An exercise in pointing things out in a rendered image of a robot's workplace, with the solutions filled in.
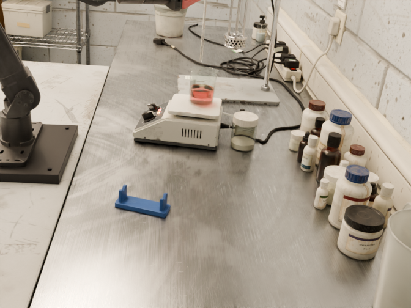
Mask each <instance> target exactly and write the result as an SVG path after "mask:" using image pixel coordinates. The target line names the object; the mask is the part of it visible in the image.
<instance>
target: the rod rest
mask: <svg viewBox="0 0 411 308"><path fill-rule="evenodd" d="M167 196H168V193H166V192H165V193H164V194H163V198H161V199H160V202H156V201H153V200H147V199H142V198H138V197H133V196H127V185H126V184H124V185H123V187H122V189H120V190H119V198H118V199H117V200H116V201H115V207H117V208H122V209H125V210H131V211H136V212H139V213H144V214H148V215H153V216H158V217H162V218H165V217H166V215H167V214H168V212H169V211H170V208H171V206H170V204H167Z"/></svg>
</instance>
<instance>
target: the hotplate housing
mask: <svg viewBox="0 0 411 308"><path fill-rule="evenodd" d="M170 102H171V100H169V103H168V105H167V107H166V109H165V112H164V114H163V117H162V118H161V119H159V120H157V121H154V122H152V123H149V124H147V125H144V126H142V127H140V128H137V129H135V130H134V131H133V136H134V141H141V142H151V143H157V144H167V145H178V146H183V147H193V148H199V149H209V150H216V146H217V145H218V138H219V134H220V129H225V128H226V129H227V128H229V125H228V124H223V123H221V116H222V109H223V107H222V106H221V110H220V116H219V118H218V119H207V118H200V117H190V116H184V115H174V114H168V107H169V104H170Z"/></svg>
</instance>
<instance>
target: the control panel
mask: <svg viewBox="0 0 411 308"><path fill-rule="evenodd" d="M168 103H169V101H167V102H165V103H163V104H160V105H158V106H159V107H160V109H161V110H157V111H156V112H154V114H155V115H156V118H154V119H153V120H151V121H150V122H146V123H144V119H143V117H142V116H141V118H140V120H139V122H138V124H137V126H136V127H135V129H137V128H140V127H143V126H144V125H147V124H149V123H152V122H154V121H157V120H159V119H161V118H162V117H163V114H164V112H165V109H166V107H167V105H168ZM157 112H159V113H158V114H157Z"/></svg>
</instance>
